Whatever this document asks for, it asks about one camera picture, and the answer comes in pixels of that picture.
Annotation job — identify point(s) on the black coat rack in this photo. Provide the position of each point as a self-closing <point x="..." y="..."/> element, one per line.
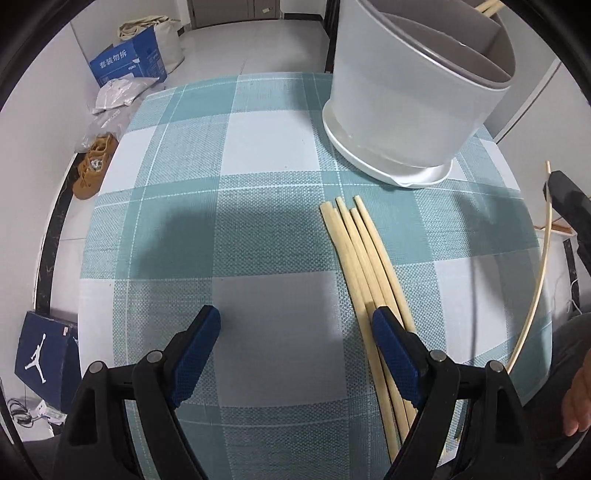
<point x="328" y="37"/>

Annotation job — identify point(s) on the white power strip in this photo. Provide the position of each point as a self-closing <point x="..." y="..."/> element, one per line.
<point x="44" y="410"/>

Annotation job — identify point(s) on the white woven sack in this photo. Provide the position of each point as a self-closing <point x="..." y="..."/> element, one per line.
<point x="168" y="41"/>

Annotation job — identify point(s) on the blue cardboard box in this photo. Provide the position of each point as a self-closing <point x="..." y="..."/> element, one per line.
<point x="134" y="60"/>

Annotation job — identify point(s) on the whitish plastic parcel bag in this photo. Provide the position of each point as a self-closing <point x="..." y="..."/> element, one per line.
<point x="122" y="90"/>

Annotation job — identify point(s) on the white utensil holder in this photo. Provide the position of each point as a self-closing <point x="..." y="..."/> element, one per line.
<point x="392" y="92"/>

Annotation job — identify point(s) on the blue shoe box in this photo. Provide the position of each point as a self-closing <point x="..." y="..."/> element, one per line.
<point x="41" y="355"/>

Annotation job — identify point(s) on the thin wooden sticks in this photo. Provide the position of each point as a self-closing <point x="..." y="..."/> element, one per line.
<point x="554" y="227"/>

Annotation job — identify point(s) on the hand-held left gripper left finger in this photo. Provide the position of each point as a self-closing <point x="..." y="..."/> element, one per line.
<point x="198" y="355"/>

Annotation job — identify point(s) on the person's dark trousers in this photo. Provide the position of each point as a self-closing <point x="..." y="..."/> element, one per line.
<point x="554" y="369"/>

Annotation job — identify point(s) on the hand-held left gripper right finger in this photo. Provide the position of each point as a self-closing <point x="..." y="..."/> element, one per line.
<point x="397" y="355"/>

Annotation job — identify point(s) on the grey plastic parcel bag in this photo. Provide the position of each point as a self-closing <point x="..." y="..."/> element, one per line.
<point x="104" y="129"/>

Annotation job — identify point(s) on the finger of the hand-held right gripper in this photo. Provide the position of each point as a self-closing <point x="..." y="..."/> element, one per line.
<point x="570" y="203"/>

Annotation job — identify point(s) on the teal plaid tablecloth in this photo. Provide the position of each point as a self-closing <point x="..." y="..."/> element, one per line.
<point x="268" y="230"/>

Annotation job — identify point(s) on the bunch of wooden chopsticks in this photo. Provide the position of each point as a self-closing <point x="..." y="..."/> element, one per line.
<point x="355" y="258"/>

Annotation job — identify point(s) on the grey door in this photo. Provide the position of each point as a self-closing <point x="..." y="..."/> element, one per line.
<point x="231" y="9"/>

